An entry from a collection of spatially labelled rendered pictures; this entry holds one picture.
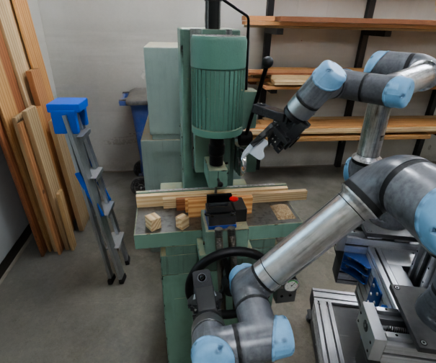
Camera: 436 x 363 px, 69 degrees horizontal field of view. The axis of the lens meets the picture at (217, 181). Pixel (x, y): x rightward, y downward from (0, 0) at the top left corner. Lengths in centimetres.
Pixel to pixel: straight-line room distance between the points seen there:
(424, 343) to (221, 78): 90
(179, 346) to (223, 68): 112
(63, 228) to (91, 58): 169
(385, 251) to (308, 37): 257
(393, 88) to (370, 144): 51
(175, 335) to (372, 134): 112
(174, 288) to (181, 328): 22
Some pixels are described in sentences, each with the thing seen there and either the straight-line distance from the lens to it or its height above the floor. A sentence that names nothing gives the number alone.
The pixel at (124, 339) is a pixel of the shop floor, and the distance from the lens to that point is 198.
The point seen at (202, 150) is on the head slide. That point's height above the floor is 109.
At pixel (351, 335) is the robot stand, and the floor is 21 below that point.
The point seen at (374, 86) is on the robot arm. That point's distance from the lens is 91.
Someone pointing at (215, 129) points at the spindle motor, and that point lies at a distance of 104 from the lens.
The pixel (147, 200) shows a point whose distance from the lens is 124.
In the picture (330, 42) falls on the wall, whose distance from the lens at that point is 370.
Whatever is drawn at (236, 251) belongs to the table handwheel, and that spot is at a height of 95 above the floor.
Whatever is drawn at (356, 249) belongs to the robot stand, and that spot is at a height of 70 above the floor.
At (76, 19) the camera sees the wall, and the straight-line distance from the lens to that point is 347.
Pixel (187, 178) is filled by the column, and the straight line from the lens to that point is 139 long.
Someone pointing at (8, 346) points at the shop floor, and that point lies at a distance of 217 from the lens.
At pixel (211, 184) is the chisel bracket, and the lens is 115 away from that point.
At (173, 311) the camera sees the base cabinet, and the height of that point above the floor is 52.
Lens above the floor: 154
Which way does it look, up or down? 27 degrees down
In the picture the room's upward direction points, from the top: 1 degrees clockwise
